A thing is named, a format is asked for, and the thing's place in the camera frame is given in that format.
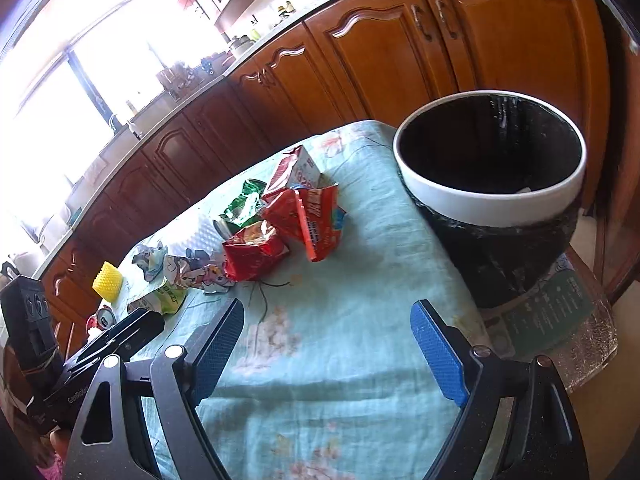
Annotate green and white packet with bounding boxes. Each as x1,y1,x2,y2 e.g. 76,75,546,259
127,280,188,315

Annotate wooden kitchen cabinets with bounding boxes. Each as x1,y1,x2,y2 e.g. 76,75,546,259
40,0,621,341

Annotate cartoon printed wrapper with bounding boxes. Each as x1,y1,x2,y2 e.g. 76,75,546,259
131,241,236,295

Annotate red snack bag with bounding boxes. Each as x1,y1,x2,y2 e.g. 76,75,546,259
222,221,291,282
261,182,348,263

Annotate red and white milk carton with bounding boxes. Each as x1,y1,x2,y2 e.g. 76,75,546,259
262,144,323,203

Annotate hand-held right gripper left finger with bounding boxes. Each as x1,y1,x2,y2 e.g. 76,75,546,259
62,298,246,480

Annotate white bin with black bag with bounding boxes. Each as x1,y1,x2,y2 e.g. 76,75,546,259
392,90,587,311

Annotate kitchen window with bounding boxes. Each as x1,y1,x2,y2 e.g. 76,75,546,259
0,0,231,241

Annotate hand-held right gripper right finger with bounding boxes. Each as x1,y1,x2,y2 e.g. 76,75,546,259
410,299,591,480

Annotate metal pot with lid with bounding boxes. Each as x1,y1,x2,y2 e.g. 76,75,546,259
230,34,257,57

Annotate green foil wrapper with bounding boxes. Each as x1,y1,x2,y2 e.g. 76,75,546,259
220,179,266,228

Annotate teal floral tablecloth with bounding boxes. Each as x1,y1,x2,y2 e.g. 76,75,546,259
117,120,501,480

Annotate red drink can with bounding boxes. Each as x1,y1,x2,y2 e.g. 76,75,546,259
85,307,118,332

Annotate plastic covered stool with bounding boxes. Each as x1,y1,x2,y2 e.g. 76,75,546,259
480,250,621,396

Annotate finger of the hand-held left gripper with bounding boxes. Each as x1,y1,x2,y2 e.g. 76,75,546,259
89,308,166,362

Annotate green printed paper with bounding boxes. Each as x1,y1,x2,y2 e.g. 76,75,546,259
500,267,596,356

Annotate yellow foam fruit net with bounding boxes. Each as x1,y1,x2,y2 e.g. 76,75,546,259
92,261,125,303

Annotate grey kitchen countertop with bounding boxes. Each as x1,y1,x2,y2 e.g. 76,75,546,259
30,0,451,281

